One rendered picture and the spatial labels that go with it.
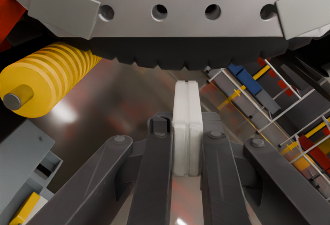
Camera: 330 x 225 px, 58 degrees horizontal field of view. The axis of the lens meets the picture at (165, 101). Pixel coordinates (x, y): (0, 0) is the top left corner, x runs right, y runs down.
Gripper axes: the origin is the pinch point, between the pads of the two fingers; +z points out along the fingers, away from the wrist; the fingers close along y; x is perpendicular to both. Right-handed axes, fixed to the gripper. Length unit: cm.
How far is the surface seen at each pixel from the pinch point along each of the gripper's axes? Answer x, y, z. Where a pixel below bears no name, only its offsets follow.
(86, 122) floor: -48, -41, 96
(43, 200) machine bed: -44, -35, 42
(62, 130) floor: -44, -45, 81
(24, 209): -34, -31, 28
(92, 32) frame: 3.8, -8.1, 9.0
